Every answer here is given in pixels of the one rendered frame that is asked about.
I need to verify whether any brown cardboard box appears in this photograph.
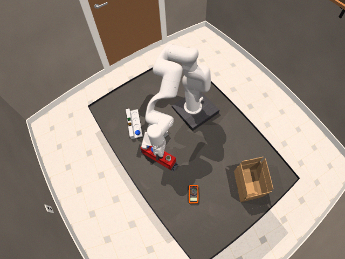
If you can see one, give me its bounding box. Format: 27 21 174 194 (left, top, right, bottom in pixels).
234 157 273 202

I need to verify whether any red tube rack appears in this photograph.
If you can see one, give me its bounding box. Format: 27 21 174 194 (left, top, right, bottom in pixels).
141 146 176 170

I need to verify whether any black pocket multimeter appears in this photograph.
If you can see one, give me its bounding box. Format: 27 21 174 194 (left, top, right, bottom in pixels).
189 185 198 203

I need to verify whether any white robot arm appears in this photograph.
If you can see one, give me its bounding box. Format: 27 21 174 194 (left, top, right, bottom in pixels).
141 44 211 150

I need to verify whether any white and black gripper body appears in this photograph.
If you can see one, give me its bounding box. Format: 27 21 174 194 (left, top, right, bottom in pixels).
153 138 166 157

